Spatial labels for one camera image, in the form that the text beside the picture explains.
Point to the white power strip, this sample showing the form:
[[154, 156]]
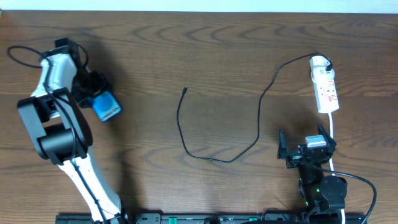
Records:
[[325, 91]]

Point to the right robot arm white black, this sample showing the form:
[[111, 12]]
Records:
[[324, 194]]

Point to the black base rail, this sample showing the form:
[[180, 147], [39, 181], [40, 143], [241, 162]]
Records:
[[269, 217]]

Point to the white charger adapter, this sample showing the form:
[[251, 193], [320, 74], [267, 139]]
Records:
[[319, 74]]

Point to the blue smartphone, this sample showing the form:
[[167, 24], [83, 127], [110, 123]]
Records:
[[106, 106]]

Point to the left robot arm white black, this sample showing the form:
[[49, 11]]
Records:
[[60, 133]]

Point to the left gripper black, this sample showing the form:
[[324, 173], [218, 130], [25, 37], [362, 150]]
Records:
[[90, 86]]

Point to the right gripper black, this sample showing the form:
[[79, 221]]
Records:
[[304, 152]]

